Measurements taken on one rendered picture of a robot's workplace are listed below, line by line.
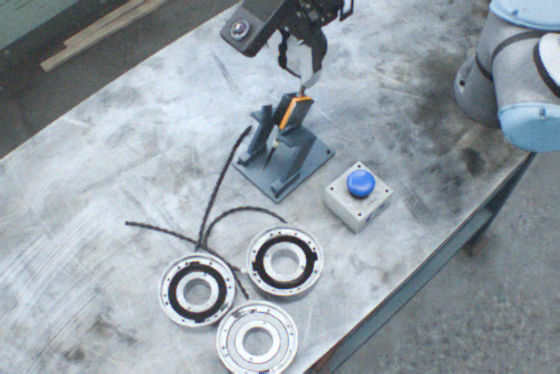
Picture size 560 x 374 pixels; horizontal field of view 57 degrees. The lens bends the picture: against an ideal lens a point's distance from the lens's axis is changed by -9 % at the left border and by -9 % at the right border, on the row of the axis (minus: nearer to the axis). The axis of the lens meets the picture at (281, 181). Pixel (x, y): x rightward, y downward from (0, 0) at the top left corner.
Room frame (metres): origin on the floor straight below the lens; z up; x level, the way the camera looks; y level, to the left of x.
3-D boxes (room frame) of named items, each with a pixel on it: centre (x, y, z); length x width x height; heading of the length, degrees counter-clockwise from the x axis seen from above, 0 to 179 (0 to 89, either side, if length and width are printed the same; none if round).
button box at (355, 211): (0.39, -0.12, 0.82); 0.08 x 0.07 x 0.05; 129
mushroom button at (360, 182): (0.39, -0.11, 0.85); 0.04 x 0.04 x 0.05
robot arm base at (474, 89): (0.59, -0.38, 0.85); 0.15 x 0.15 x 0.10
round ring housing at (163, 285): (0.25, 0.12, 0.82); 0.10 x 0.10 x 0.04
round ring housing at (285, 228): (0.29, 0.00, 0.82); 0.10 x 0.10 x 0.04
